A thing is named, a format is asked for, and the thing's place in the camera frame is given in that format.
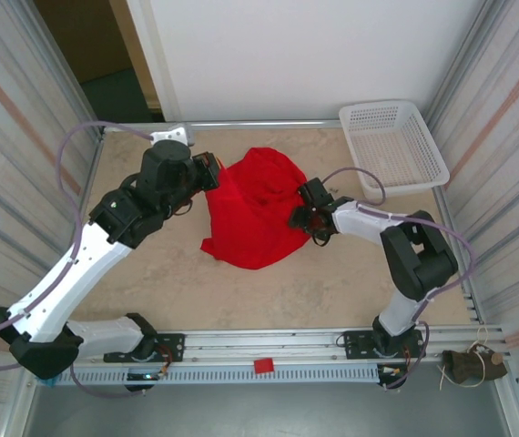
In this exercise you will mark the red t-shirt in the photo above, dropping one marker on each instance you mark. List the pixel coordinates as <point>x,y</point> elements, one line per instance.
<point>250,218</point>

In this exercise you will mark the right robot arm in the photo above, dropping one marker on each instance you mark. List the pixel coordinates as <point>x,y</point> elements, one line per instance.
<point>364,223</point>

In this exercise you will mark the white perforated plastic basket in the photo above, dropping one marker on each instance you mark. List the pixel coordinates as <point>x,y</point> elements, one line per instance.
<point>391,145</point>

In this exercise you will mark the aluminium table edge bar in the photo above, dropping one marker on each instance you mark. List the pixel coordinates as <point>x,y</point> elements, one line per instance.
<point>264,123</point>

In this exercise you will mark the red square tag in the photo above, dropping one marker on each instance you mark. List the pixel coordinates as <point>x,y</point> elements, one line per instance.
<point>263,366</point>

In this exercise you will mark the small circuit board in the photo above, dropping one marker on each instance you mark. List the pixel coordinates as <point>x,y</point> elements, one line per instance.
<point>391,371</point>
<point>145,376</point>

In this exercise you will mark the white door frame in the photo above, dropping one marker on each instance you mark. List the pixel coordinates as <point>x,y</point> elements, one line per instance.
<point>157,68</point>

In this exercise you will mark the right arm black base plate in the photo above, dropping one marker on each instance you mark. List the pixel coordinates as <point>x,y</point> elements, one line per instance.
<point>355,343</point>

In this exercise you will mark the aluminium mounting rail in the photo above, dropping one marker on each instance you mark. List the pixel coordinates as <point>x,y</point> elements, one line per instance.
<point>264,341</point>

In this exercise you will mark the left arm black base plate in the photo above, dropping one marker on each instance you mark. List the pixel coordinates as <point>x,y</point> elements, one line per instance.
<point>173,346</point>

